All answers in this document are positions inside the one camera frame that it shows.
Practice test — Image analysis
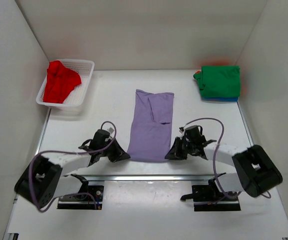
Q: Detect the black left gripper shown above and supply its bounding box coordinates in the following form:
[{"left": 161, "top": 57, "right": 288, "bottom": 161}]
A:
[{"left": 100, "top": 137, "right": 129, "bottom": 163}]

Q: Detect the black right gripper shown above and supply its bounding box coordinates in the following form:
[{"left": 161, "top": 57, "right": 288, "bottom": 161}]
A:
[{"left": 165, "top": 137, "right": 195, "bottom": 161}]

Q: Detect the purple t-shirt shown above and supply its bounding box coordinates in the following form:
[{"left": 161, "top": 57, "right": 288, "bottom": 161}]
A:
[{"left": 127, "top": 89, "right": 174, "bottom": 163}]

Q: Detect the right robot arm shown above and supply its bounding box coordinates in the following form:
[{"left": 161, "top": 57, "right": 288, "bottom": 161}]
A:
[{"left": 165, "top": 125, "right": 283, "bottom": 201}]

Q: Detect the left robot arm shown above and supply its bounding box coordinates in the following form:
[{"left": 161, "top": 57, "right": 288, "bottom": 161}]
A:
[{"left": 14, "top": 129, "right": 130, "bottom": 210}]

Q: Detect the blue folded t-shirt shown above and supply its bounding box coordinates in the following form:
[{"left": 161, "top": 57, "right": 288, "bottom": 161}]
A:
[{"left": 202, "top": 97, "right": 238, "bottom": 103}]

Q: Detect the green folded t-shirt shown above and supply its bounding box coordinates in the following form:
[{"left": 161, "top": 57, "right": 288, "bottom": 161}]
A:
[{"left": 193, "top": 65, "right": 241, "bottom": 98}]

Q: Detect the white plastic basket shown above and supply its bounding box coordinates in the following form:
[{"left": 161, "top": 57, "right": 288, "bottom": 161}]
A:
[{"left": 36, "top": 58, "right": 95, "bottom": 112}]

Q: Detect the red t-shirt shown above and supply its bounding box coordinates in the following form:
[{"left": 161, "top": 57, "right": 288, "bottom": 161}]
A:
[{"left": 43, "top": 60, "right": 81, "bottom": 104}]

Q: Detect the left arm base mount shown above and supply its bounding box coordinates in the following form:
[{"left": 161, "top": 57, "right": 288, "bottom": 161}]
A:
[{"left": 57, "top": 181, "right": 104, "bottom": 211}]

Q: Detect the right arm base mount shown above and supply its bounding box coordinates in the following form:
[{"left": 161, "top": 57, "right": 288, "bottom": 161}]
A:
[{"left": 180, "top": 178, "right": 241, "bottom": 212}]

